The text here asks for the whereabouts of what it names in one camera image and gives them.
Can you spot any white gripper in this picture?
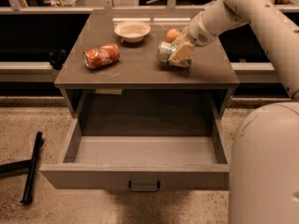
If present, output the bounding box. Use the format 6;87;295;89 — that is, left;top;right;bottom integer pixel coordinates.
168;12;216;64

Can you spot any green white 7up can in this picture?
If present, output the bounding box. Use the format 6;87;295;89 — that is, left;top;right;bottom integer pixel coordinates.
155;41;193;69

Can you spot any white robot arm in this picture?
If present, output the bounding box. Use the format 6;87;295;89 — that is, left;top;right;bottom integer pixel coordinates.
170;0;299;224

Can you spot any grey counter cabinet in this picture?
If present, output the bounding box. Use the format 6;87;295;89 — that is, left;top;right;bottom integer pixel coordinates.
55;7;239;113

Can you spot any red coca-cola can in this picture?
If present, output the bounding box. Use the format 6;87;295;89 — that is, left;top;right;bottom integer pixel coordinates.
82;43;120;69

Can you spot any open grey top drawer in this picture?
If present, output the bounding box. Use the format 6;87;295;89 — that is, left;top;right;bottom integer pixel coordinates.
40;90;230;190

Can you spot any orange fruit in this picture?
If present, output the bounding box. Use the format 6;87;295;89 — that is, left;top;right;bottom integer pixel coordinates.
166;29;180;43

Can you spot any white bowl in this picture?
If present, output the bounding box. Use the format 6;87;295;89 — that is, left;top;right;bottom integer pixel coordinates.
114;21;150;43

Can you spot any black clamp object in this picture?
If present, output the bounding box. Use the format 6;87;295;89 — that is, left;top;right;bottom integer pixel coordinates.
49;49;66;70

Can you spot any black stand leg left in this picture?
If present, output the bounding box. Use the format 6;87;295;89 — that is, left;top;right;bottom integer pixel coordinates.
0;132;44;205

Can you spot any black drawer handle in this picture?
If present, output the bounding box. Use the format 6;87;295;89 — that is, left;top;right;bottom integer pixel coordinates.
128;181;161;192

